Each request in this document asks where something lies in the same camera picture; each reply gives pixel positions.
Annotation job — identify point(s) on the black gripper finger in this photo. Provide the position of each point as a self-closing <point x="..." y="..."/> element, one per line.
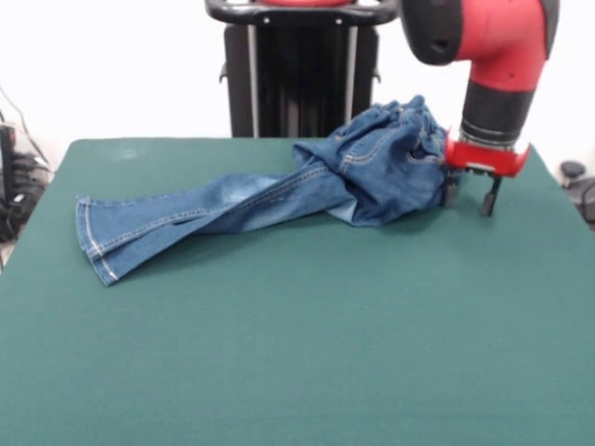
<point x="450" y="188"/>
<point x="490" y="197"/>

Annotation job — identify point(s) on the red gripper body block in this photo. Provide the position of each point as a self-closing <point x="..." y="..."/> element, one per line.
<point x="485" y="158"/>

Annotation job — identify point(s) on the blue denim jeans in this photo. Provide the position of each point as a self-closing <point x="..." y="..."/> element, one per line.
<point x="279" y="200"/>

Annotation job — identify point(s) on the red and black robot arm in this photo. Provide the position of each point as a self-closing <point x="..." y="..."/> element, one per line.
<point x="493" y="60"/>

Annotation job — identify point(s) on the black chair base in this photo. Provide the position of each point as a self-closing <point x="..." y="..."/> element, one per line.
<point x="578" y="183"/>

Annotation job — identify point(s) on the dark green table cloth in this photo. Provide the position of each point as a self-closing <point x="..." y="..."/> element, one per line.
<point x="279" y="348"/>

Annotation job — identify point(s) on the black electronics box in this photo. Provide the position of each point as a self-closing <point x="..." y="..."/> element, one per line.
<point x="7" y="158"/>

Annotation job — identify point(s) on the black robot pedestal stand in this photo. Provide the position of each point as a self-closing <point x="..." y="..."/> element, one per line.
<point x="302" y="69"/>

